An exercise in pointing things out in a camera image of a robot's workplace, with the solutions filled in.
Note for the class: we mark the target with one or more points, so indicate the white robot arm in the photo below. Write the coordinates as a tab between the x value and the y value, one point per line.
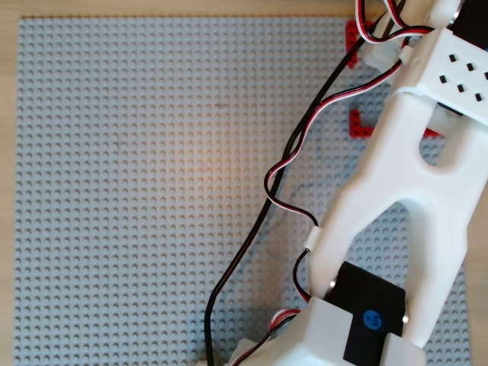
400	190

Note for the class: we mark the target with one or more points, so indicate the red L-shaped Lego beam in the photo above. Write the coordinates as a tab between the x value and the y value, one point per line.
431	133
356	127
351	32

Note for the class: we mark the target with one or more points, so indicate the grey Lego baseplate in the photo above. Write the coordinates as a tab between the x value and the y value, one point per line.
114	190

